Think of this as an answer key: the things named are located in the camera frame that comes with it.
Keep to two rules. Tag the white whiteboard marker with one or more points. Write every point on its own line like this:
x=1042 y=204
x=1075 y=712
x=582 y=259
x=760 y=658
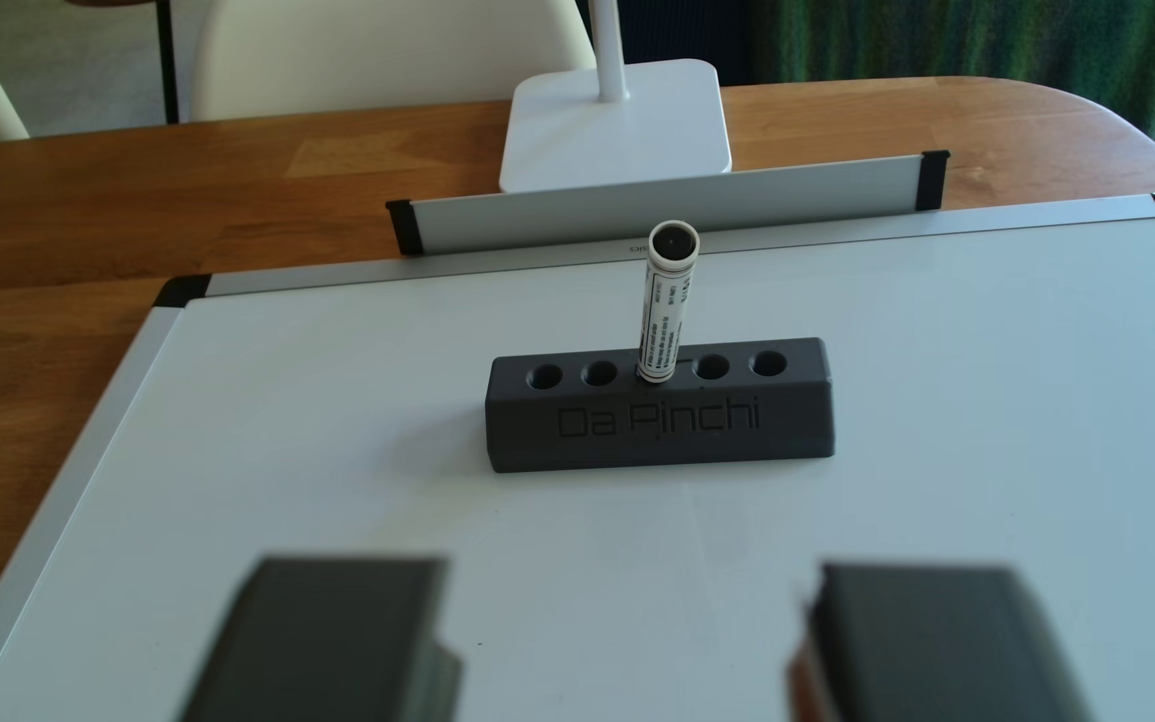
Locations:
x=662 y=311

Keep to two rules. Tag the aluminium whiteboard pen tray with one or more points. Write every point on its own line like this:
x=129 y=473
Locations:
x=557 y=216

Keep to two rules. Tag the white stand base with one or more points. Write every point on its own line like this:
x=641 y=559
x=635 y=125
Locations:
x=618 y=130

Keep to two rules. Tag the white chair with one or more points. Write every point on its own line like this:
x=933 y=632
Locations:
x=387 y=50

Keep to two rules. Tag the whiteboard with aluminium frame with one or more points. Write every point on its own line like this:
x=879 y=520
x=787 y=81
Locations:
x=989 y=451

